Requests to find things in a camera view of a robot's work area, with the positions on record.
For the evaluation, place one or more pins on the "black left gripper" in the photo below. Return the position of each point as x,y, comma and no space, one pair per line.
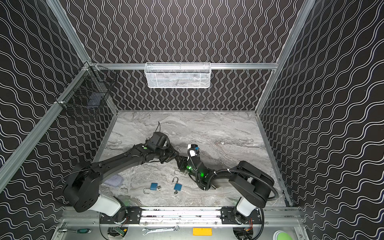
172,153

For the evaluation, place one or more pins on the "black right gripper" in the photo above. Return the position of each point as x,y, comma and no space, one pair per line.
183,163

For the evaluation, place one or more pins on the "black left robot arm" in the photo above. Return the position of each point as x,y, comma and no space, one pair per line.
81,188

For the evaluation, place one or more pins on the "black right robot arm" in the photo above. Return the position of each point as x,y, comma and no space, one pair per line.
255,186

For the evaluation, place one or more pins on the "silver grey open padlock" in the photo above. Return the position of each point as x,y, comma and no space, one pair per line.
179,173

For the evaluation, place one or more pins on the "blue padlock right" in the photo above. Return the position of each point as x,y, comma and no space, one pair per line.
177,186

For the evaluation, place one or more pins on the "blue padlock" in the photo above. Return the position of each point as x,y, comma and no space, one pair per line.
177,186
153,187

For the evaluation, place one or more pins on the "blue padlock left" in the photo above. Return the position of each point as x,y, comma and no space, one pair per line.
153,187

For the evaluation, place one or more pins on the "silver open-end wrench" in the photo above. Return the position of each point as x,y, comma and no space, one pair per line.
147,231

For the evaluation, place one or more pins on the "yellow label plate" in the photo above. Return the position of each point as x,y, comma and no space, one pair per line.
202,232

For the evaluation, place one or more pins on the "green round button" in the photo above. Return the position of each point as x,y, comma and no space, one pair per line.
281,235

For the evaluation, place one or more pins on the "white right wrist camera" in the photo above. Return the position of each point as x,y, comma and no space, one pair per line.
193,150

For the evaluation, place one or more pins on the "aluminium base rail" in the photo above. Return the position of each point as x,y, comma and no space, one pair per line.
181,216

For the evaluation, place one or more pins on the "white wire mesh basket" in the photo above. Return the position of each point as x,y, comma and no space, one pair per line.
178,75

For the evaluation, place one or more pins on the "black wire mesh basket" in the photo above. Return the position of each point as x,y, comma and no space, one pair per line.
90,97

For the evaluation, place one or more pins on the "green handled screwdriver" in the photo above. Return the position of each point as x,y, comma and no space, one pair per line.
78,231

